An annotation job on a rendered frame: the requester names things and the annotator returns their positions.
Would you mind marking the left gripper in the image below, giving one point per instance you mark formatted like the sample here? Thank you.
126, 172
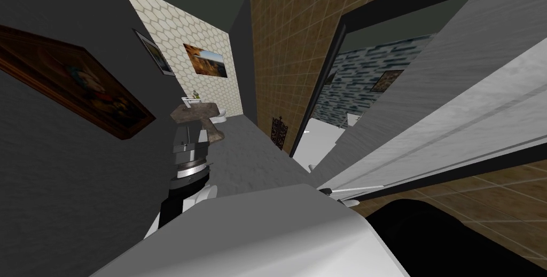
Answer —
190, 142

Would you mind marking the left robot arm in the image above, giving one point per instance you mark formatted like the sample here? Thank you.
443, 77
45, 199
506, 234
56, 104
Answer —
184, 191

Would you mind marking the white toilet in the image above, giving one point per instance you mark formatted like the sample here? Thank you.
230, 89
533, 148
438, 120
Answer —
220, 116

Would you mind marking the orange landscape picture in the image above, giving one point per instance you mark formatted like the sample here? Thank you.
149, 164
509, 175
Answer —
207, 61

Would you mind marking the small black framed picture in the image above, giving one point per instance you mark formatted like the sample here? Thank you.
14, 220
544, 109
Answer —
154, 53

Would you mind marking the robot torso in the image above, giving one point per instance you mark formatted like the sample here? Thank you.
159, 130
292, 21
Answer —
265, 234

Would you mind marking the brown framed dark painting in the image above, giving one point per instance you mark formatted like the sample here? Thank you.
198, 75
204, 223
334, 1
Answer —
72, 80

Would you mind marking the grey door leaf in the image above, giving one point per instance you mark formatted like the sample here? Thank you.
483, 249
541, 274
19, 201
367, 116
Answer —
448, 97

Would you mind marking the brown stone pedestal sink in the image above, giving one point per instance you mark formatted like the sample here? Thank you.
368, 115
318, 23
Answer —
201, 112

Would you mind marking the dark ornamental wall grille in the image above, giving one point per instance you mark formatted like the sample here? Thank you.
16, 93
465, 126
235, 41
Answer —
279, 132

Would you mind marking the brown picture on tiled wall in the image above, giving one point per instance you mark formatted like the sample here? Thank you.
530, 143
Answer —
386, 81

